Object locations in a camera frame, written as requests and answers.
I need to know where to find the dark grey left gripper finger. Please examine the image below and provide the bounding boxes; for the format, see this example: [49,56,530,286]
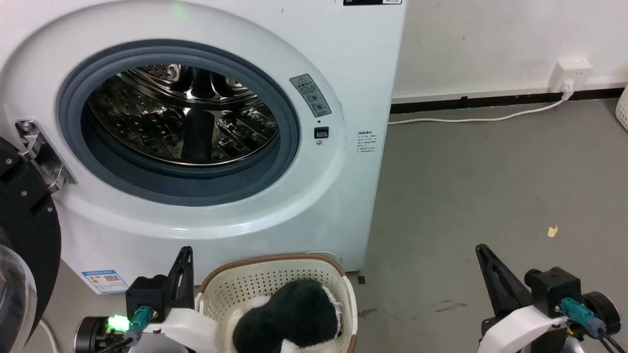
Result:
[166,246,194,311]

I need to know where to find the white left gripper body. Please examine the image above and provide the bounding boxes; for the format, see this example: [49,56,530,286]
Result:
[128,307,219,353]

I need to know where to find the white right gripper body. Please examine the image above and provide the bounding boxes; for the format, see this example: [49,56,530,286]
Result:
[478,304,573,353]

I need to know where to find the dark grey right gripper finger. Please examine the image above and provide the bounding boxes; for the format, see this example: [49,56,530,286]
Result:
[474,244,534,317]

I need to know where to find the white front-load washing machine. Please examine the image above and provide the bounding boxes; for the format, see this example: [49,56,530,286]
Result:
[0,0,408,296]

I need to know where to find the cream perforated laundry basket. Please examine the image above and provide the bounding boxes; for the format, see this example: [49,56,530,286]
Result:
[198,253,359,353]

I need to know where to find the blue energy label sticker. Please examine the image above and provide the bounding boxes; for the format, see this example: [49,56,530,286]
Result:
[81,269,129,295]

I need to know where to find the black and white plush toy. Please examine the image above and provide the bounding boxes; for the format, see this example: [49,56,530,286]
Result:
[223,279,344,353]

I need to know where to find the steel washer drum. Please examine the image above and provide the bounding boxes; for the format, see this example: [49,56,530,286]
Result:
[86,64,280,167]

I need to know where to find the black round washer door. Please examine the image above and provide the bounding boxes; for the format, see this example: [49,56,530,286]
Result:
[0,137,62,353]

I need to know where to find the metal door hinge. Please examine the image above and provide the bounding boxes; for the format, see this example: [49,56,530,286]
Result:
[15,119,78,194]

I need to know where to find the grey rubber door gasket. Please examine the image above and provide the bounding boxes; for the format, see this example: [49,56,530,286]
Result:
[58,40,301,207]

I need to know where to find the small text label sticker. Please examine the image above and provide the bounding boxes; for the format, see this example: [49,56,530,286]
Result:
[357,130,377,154]

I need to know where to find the white mesh basket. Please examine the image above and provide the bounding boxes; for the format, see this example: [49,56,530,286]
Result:
[615,84,628,132]

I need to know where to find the grey warning sticker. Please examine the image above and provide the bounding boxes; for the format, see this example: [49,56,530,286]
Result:
[289,74,332,118]

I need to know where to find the left gripper cable, teal plug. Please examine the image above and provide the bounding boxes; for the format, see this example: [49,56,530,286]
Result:
[98,306,153,353]

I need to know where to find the gripper cable, teal plug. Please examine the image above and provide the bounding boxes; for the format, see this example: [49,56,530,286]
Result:
[98,306,153,353]
[558,298,628,353]

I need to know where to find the right gripper cable, teal plug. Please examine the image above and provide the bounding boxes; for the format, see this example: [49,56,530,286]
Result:
[558,298,628,353]

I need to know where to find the thin white floor cable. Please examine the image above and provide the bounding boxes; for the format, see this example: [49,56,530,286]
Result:
[38,319,59,353]

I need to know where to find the white power cable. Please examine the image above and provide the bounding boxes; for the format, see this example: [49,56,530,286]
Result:
[388,81,575,126]

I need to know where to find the white wall power socket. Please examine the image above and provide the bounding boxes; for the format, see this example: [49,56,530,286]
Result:
[548,59,593,94]

